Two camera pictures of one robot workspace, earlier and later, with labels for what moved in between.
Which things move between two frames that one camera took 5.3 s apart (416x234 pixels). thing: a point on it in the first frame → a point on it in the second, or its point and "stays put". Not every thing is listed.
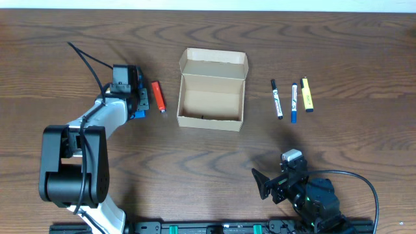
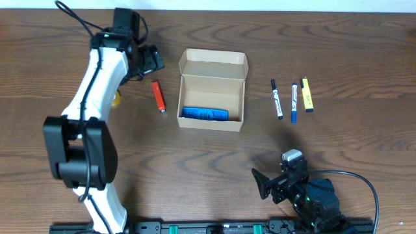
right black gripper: (279, 184) stays put
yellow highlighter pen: (307, 95) stays put
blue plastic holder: (143, 102) → (205, 114)
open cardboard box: (212, 89) stays put
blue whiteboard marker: (294, 103) stays put
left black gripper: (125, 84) → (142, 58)
